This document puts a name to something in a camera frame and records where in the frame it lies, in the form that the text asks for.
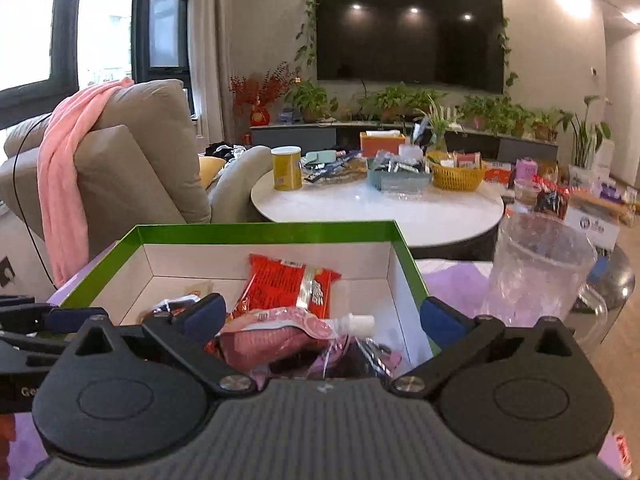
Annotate grey television cabinet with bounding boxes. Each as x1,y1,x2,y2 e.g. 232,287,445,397
249,120,560,164

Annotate round white table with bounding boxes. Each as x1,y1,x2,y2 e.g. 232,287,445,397
249,157,505,262

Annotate red snack bag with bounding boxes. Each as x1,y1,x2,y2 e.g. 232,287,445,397
226,253,342,333

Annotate wall socket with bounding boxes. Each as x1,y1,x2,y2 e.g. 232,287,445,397
0,255,19,289

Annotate trailing vine plant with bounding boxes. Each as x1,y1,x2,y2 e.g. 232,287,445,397
294,0,519,89

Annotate dark blue snack packets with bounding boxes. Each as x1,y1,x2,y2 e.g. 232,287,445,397
303,151,372,184

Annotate spider plant in vase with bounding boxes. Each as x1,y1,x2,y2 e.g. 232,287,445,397
414,95,464,154

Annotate orange tissue box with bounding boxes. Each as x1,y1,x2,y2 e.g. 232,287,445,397
359,130,407,159

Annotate yellow can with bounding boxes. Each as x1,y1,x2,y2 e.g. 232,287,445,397
270,145,304,192

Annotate wall television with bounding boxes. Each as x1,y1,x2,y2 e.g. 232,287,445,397
315,0,505,95

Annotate green cardboard box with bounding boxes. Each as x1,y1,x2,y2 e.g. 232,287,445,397
59,221,441,361

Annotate mint green pouch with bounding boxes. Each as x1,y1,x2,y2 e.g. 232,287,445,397
304,149,337,169

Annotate grey-blue plastic basket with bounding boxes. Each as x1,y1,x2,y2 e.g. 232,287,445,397
366,152,434,194

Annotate bushy potted plant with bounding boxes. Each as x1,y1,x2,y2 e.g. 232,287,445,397
287,79,339,124

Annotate row of small potted plants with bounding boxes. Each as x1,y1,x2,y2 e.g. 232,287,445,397
457,93,562,142

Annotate pink spout pouch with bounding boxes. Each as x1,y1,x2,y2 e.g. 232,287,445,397
219,309,376,363

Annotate red flower decoration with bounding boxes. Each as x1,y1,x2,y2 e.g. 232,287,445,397
228,61,297,127

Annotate beige curtain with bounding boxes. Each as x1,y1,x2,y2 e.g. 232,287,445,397
187,0,237,145

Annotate yellow cushion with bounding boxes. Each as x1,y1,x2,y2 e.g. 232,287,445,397
198,155,227,191

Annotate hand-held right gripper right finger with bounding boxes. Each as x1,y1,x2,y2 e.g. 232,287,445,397
391,296,585,395

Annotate pink box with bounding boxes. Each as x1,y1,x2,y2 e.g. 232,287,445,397
514,157,539,182

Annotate yellow woven basket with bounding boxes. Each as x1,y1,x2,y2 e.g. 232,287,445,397
426,152,487,192

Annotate black framed window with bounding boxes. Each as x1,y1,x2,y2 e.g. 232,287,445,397
0,0,192,131

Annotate tall broad-leaf potted plant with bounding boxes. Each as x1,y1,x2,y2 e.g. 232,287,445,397
559,94,613,169

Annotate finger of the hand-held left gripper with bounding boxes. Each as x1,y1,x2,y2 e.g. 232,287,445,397
0,296,110,334
0,333,72,374

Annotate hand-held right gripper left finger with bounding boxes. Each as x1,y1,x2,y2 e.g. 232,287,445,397
64,292,255,394

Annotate lidded plastic cup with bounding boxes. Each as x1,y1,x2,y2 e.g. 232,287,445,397
513,178,544,207

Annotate pink towel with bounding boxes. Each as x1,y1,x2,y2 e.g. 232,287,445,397
37,78,135,289

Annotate purple printed tablecloth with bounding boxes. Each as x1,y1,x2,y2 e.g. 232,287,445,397
10,245,640,480

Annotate wide leafy potted plant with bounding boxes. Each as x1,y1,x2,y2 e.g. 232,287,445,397
357,82,447,122

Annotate clear bag of dark snacks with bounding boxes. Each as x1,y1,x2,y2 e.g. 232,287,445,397
269,335,404,382

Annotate white cardboard box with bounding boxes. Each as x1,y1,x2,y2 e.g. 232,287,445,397
564,192,622,252

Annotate beige armchair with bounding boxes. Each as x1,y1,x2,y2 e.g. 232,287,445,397
0,78,274,302

